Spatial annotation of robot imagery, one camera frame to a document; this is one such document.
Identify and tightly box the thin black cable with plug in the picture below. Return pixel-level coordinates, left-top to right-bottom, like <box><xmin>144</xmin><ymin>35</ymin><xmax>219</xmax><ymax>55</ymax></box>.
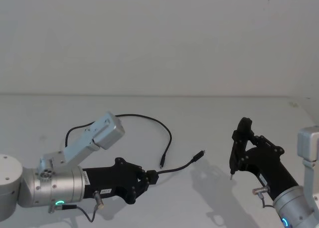
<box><xmin>65</xmin><ymin>114</ymin><xmax>173</xmax><ymax>169</ymax></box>

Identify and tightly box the black adapter block with cable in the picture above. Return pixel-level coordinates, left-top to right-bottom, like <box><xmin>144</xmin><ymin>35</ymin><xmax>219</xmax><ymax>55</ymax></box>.
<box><xmin>146</xmin><ymin>150</ymin><xmax>206</xmax><ymax>186</ymax></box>

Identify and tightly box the black pen-shaped tool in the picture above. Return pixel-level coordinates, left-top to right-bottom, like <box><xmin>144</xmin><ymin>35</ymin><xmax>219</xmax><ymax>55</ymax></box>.
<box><xmin>228</xmin><ymin>142</ymin><xmax>239</xmax><ymax>182</ymax></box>

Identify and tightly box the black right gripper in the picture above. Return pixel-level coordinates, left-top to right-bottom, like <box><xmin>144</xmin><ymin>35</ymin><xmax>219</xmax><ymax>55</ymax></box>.
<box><xmin>231</xmin><ymin>116</ymin><xmax>300</xmax><ymax>202</ymax></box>

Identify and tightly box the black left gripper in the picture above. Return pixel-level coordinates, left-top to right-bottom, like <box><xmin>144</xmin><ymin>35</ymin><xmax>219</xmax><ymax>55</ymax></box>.
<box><xmin>81</xmin><ymin>157</ymin><xmax>151</xmax><ymax>205</ymax></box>

